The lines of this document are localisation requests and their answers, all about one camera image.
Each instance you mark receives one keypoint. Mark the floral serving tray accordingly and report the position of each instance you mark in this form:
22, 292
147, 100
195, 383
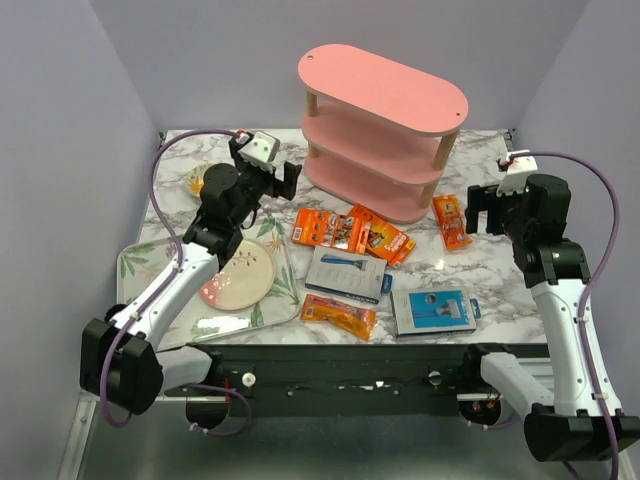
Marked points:
138, 265

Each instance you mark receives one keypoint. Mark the pink cream round plate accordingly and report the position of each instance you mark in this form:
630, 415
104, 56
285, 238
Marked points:
245, 279

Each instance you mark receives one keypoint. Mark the blue Harrys razor box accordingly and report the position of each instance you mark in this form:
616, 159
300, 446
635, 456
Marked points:
435, 311

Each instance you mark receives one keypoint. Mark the orange razor bag front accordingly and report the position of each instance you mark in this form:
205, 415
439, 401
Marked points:
358, 321

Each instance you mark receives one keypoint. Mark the orange razor bag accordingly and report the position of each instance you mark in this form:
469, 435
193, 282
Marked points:
451, 222
358, 321

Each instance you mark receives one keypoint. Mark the white Harrys razor box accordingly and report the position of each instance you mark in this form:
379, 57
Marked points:
358, 277

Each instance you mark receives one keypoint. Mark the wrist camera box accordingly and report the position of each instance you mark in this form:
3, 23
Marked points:
258, 149
517, 166

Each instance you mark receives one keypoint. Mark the pink three-tier shelf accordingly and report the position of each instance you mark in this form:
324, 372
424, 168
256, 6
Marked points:
379, 132

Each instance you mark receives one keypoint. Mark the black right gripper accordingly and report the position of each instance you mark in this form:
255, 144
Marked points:
480, 198

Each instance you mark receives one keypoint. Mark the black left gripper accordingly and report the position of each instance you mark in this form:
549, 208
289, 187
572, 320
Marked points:
285, 189

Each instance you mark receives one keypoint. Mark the small floral bowl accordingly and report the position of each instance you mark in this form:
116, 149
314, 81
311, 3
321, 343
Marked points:
194, 179

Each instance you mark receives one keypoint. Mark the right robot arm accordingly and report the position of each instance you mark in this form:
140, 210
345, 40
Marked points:
580, 417

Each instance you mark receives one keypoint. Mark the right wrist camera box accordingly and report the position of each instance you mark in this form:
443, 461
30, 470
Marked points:
517, 166

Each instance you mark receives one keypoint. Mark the orange razor bag right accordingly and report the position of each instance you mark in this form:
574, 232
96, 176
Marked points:
451, 222

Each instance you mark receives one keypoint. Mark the orange Gillette box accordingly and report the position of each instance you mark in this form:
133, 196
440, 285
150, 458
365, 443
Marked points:
384, 241
330, 229

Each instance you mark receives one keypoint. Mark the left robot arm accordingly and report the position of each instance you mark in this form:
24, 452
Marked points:
170, 280

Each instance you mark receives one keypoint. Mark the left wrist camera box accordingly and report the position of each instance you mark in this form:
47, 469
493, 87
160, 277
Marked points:
258, 149

